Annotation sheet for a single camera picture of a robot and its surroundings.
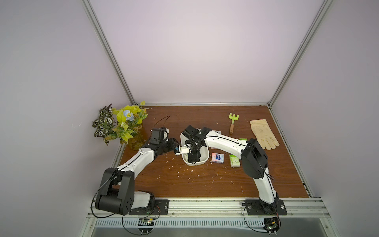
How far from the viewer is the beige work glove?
97 cm

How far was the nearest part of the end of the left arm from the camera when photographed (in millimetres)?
656

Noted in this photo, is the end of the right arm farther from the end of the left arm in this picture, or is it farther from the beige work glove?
the beige work glove

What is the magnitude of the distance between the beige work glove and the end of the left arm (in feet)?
2.00
